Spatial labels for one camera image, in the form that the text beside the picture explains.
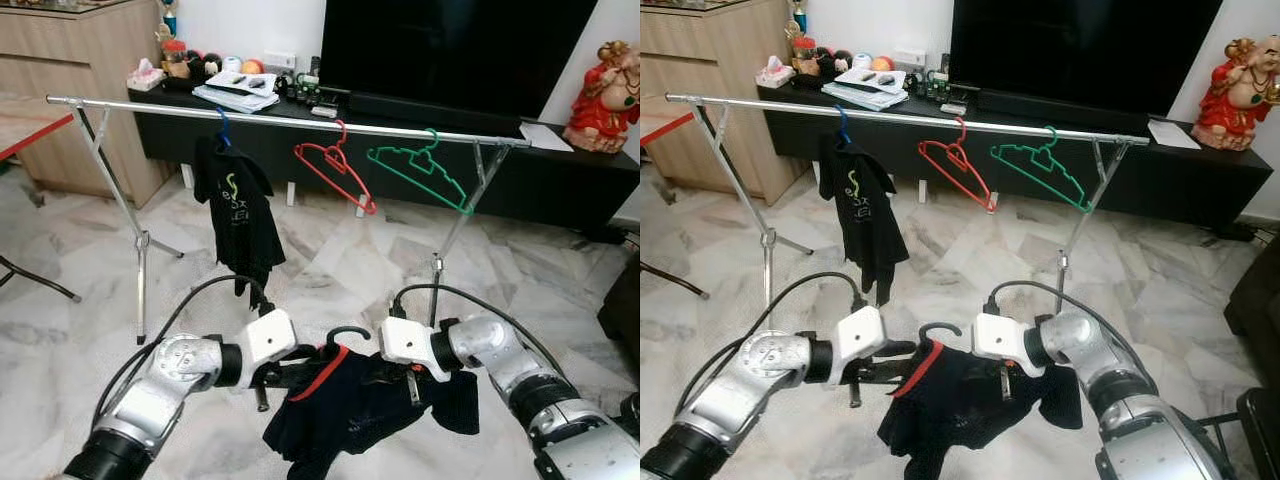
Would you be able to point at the blue gold trophy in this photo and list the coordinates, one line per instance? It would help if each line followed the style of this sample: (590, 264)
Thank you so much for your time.
(797, 18)
(169, 20)

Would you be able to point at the red lidded snack jar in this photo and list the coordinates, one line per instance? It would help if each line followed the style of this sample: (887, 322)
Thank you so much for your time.
(176, 60)
(805, 58)

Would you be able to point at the black soundbar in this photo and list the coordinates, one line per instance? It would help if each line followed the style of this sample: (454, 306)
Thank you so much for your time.
(430, 110)
(1060, 110)

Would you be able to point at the red clothes hanger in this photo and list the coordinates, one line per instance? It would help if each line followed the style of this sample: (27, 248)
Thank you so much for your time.
(992, 207)
(370, 207)

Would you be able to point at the silver metal clothes rack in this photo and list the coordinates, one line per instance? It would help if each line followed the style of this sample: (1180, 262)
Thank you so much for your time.
(770, 106)
(150, 108)

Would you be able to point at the stack of white papers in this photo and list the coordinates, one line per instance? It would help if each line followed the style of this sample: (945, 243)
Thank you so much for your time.
(863, 93)
(235, 95)

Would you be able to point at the marble table red edge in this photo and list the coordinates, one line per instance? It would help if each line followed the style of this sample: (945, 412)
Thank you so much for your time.
(30, 125)
(662, 120)

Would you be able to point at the dark shirt red collar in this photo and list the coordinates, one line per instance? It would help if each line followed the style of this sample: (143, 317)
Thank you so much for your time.
(370, 415)
(970, 405)

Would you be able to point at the black floor power strip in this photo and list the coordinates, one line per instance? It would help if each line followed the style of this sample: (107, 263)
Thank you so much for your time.
(605, 235)
(1235, 231)

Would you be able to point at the small white device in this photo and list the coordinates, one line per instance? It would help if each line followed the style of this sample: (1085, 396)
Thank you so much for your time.
(953, 108)
(324, 110)

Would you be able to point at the white socket panel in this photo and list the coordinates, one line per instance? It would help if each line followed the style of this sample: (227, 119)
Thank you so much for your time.
(908, 58)
(279, 60)

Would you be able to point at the black flat television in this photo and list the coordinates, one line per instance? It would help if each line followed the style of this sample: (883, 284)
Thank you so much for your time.
(1085, 45)
(460, 45)

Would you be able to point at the pink white tissue box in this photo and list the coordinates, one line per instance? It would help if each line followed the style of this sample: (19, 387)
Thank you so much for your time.
(776, 72)
(146, 75)

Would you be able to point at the light wooden cabinet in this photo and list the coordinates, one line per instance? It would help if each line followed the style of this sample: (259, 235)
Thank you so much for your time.
(710, 110)
(80, 110)

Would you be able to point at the black television console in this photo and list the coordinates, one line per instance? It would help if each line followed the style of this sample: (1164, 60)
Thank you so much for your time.
(1180, 185)
(560, 185)

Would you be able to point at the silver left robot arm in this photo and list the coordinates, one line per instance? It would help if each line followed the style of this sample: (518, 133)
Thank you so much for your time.
(760, 365)
(170, 370)

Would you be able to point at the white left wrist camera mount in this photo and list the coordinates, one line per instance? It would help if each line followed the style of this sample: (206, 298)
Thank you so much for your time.
(268, 335)
(860, 330)

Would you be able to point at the white blue ball toy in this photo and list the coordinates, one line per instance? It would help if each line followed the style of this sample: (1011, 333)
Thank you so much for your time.
(860, 62)
(232, 64)

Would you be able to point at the green clothes hanger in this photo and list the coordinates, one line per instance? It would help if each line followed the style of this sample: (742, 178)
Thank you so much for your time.
(1087, 207)
(466, 209)

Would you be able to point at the red laughing Buddha statue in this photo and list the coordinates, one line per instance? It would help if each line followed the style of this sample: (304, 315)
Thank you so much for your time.
(605, 100)
(1235, 98)

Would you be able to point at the blue clothes hanger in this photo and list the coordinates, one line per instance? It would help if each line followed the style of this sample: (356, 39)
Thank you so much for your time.
(224, 135)
(846, 132)

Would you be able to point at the orange ball toy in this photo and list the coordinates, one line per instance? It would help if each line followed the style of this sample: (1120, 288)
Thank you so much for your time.
(253, 67)
(882, 64)

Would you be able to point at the black shirt green print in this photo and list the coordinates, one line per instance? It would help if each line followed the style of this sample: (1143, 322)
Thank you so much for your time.
(865, 220)
(240, 220)

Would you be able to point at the black folding chair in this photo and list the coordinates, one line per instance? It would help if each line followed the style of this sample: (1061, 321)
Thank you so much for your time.
(1245, 435)

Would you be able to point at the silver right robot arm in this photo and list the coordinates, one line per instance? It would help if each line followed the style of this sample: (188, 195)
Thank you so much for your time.
(1090, 340)
(490, 345)

